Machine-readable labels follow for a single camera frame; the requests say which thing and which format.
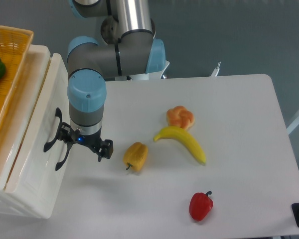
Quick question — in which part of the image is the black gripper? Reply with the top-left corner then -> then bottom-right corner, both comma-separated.
58,122 -> 114,162

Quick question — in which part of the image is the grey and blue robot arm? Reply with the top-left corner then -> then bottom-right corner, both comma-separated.
60,0 -> 165,159

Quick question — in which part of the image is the white plastic drawer cabinet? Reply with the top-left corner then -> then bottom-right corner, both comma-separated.
0,44 -> 63,220

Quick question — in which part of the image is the yellow bell pepper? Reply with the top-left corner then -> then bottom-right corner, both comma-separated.
123,142 -> 149,172

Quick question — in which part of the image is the yellow banana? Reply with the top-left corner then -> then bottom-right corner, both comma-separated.
153,126 -> 206,164

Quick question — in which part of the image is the knotted bread roll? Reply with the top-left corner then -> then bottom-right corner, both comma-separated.
166,106 -> 195,130

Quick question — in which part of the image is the orange woven basket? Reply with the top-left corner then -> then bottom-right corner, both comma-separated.
0,25 -> 34,128

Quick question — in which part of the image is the red bell pepper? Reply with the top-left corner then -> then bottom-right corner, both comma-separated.
189,191 -> 214,222

